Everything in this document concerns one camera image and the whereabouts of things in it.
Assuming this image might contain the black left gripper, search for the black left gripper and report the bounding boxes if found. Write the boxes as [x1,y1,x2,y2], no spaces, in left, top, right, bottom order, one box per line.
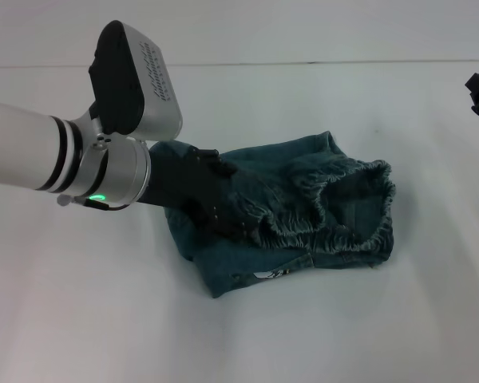
[137,145,261,243]

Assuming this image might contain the blue denim shorts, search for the blue denim shorts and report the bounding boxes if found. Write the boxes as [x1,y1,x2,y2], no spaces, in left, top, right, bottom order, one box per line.
[148,130,397,300]

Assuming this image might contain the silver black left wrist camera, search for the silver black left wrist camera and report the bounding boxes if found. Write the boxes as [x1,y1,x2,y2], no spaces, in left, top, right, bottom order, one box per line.
[87,18,184,143]

